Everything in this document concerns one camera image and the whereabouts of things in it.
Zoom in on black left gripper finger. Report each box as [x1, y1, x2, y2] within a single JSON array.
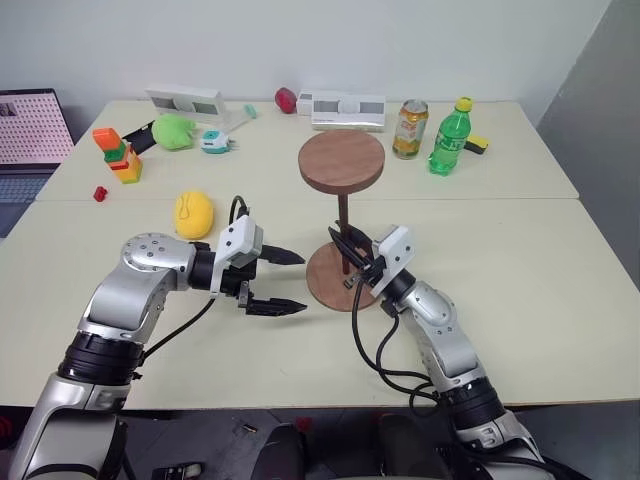
[[257, 243, 308, 266], [245, 297, 309, 318]]

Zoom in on teal and white gadget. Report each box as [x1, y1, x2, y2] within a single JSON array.
[[199, 128, 241, 156]]

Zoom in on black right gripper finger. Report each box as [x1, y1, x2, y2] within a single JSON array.
[[327, 226, 371, 272], [344, 224, 375, 257]]

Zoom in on black flat object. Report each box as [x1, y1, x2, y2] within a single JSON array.
[[121, 119, 158, 156]]

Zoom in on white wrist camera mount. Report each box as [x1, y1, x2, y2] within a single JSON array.
[[208, 214, 265, 300], [369, 224, 416, 300]]

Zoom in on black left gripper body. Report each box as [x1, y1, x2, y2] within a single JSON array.
[[218, 258, 260, 308]]

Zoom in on green plush toy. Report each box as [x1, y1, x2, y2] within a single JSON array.
[[151, 114, 198, 152]]

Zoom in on yellow drink can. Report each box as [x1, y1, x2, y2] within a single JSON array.
[[392, 99, 431, 161]]

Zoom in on black and white floor object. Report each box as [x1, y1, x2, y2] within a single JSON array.
[[151, 461, 207, 480]]

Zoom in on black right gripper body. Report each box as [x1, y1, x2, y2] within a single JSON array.
[[343, 254, 385, 291]]

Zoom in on red round object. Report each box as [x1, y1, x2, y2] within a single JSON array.
[[274, 87, 298, 115]]

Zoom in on round wooden base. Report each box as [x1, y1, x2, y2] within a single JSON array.
[[305, 241, 384, 312]]

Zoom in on flat silver white pack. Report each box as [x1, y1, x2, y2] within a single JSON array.
[[310, 113, 387, 134]]

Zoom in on wooden pole with round top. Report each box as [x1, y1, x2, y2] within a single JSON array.
[[298, 130, 387, 275]]

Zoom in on dark rounded shape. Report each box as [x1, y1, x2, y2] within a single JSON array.
[[248, 422, 312, 480], [375, 412, 454, 480]]

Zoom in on green plastic bottle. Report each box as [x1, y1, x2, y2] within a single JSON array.
[[426, 96, 475, 178]]

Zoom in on yellow plush toy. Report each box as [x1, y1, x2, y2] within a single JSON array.
[[173, 189, 215, 240]]

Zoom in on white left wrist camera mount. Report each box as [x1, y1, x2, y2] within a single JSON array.
[[208, 214, 265, 300]]

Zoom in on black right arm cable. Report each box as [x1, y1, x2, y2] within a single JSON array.
[[350, 272, 454, 414]]

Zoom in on grey laptop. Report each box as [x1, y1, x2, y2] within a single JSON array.
[[0, 88, 76, 237]]

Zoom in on colourful toy block stack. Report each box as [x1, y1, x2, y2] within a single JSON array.
[[93, 127, 144, 186]]

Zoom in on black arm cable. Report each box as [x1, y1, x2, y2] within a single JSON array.
[[142, 195, 250, 359], [350, 272, 454, 414]]

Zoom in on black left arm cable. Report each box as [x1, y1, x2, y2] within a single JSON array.
[[142, 195, 250, 359]]

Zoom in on white box with grey windows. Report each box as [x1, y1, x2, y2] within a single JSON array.
[[144, 88, 256, 133], [296, 90, 388, 118]]

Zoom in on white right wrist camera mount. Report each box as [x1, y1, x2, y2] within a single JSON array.
[[369, 224, 416, 300]]

